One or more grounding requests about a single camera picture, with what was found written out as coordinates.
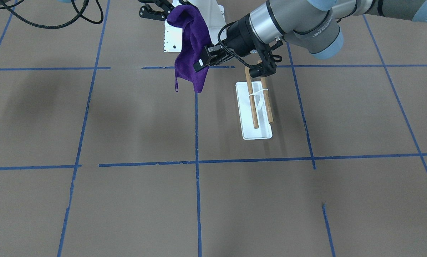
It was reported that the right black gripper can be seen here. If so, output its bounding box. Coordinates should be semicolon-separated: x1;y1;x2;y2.
139;0;174;21

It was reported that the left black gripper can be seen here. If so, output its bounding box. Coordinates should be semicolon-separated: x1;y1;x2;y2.
193;16;258;72

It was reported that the purple microfiber towel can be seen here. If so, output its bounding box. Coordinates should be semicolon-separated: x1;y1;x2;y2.
167;5;208;93

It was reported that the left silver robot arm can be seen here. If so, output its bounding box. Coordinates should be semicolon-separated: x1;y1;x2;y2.
193;0;427;78

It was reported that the lower wooden rack bar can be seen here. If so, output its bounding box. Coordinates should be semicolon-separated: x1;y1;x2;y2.
244;67;259;129

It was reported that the wooden rack bar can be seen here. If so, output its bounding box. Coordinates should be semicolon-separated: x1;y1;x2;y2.
244;67;259;129
260;77;274;124

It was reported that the upper wooden rack bar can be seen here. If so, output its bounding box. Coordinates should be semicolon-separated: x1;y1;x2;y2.
260;77;274;124

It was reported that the white towel rack base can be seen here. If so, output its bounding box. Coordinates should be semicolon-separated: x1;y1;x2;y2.
235;81;273;140

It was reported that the black braided cable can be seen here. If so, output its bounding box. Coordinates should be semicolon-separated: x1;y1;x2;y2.
217;21;271;70
0;0;104;29

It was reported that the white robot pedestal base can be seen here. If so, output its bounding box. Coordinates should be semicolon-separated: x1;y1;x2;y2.
163;0;226;52

